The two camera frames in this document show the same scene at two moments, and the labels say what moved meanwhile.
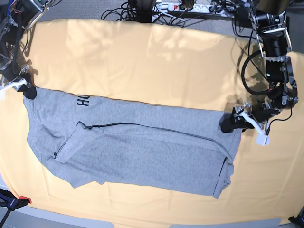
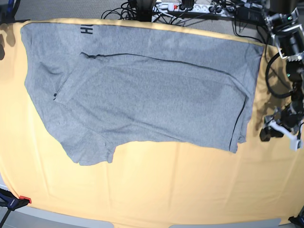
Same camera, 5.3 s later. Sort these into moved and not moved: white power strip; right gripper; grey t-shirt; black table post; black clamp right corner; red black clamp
Moved: grey t-shirt; right gripper
Not moved: black table post; white power strip; red black clamp; black clamp right corner
